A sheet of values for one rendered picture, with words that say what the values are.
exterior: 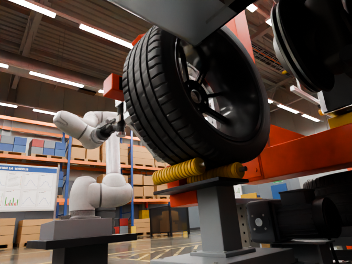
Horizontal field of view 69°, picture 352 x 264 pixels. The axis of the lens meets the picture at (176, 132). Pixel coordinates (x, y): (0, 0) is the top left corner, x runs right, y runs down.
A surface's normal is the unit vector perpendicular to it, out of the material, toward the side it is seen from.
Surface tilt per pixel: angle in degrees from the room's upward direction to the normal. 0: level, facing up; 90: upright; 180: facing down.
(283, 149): 90
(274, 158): 90
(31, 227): 90
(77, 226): 90
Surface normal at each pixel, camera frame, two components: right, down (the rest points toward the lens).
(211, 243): -0.76, -0.17
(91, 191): 0.40, -0.45
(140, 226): 0.60, -0.31
